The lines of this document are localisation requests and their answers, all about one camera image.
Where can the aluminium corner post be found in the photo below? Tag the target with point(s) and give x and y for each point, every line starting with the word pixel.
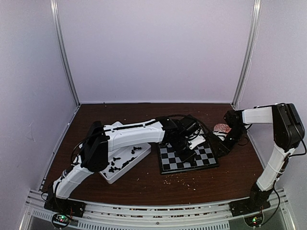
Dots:
pixel 63 53
pixel 252 37

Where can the right aluminium corner post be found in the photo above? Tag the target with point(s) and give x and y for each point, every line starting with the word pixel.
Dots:
pixel 252 37

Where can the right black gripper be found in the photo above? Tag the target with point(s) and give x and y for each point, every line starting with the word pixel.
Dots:
pixel 226 148

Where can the white plastic tray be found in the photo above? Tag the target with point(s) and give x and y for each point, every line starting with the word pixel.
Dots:
pixel 129 147

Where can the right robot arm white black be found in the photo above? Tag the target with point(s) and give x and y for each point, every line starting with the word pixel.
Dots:
pixel 288 133

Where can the left aluminium corner post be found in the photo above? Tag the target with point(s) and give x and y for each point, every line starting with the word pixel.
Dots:
pixel 63 53

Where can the black pawn in tray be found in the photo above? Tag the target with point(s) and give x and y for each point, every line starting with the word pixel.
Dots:
pixel 134 149

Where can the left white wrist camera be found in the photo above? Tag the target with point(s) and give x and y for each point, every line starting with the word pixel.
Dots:
pixel 196 141

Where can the red patterned small dish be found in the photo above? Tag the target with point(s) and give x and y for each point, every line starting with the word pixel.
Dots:
pixel 223 128

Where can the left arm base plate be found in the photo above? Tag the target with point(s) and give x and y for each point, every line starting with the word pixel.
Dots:
pixel 66 206

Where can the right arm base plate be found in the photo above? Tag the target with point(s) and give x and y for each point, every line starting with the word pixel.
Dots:
pixel 245 206

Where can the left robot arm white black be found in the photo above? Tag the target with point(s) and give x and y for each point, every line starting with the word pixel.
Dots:
pixel 93 155

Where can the black white chess board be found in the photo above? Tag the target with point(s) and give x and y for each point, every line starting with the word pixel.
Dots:
pixel 170 162

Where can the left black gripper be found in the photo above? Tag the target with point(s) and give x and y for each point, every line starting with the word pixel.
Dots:
pixel 187 158

